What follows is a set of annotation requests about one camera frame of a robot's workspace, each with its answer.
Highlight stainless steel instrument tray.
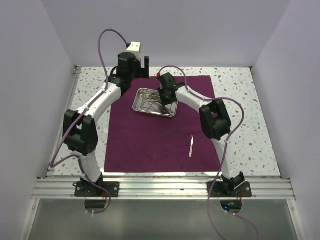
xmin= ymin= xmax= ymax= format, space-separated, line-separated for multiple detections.
xmin=132 ymin=88 xmax=178 ymax=118

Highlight steel forceps in tray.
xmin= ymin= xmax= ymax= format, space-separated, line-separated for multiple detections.
xmin=148 ymin=96 xmax=174 ymax=115

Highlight silver tweezers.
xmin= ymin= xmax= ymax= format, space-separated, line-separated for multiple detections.
xmin=188 ymin=135 xmax=194 ymax=158

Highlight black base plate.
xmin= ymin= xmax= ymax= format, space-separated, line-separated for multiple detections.
xmin=210 ymin=181 xmax=253 ymax=198
xmin=72 ymin=181 xmax=120 ymax=198

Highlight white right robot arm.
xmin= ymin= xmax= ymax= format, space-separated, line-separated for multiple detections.
xmin=156 ymin=73 xmax=245 ymax=197

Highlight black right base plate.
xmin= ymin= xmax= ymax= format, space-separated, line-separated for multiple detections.
xmin=210 ymin=181 xmax=253 ymax=198

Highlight purple surgical cloth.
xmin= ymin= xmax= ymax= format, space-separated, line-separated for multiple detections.
xmin=104 ymin=77 xmax=220 ymax=173

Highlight aluminium front frame rail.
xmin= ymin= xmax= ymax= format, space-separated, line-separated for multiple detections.
xmin=31 ymin=175 xmax=295 ymax=200

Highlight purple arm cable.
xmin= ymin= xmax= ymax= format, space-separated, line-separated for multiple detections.
xmin=156 ymin=65 xmax=261 ymax=240
xmin=49 ymin=29 xmax=131 ymax=216

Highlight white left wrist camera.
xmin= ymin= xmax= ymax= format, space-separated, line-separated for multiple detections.
xmin=126 ymin=41 xmax=141 ymax=58

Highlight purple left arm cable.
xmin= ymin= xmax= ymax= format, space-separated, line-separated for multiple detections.
xmin=49 ymin=29 xmax=131 ymax=216

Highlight steel surgical scissors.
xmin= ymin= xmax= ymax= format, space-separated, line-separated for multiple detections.
xmin=139 ymin=97 xmax=156 ymax=112

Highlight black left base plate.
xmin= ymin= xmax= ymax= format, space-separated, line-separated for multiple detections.
xmin=72 ymin=181 xmax=120 ymax=198

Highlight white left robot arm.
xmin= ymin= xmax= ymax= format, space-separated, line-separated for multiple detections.
xmin=62 ymin=52 xmax=150 ymax=197

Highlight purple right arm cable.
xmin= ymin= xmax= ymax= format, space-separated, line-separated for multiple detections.
xmin=156 ymin=65 xmax=261 ymax=240

